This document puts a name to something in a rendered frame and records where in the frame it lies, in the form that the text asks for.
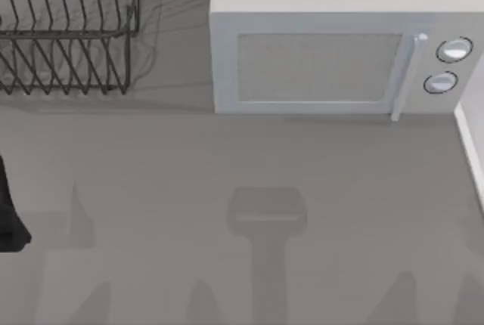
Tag pale microwave door handle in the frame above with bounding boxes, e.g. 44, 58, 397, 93
390, 32, 430, 122

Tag large white microwave knob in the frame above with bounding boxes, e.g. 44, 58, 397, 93
436, 36, 474, 63

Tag small white microwave knob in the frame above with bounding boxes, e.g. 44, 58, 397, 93
423, 70, 459, 95

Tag pale microwave door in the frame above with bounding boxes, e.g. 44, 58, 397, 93
210, 13, 416, 115

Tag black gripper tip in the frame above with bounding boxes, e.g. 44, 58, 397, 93
0, 156, 33, 253

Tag pale microwave oven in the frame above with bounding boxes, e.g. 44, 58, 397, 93
209, 0, 484, 122

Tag black wire dish rack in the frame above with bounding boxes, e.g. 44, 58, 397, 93
0, 0, 144, 96

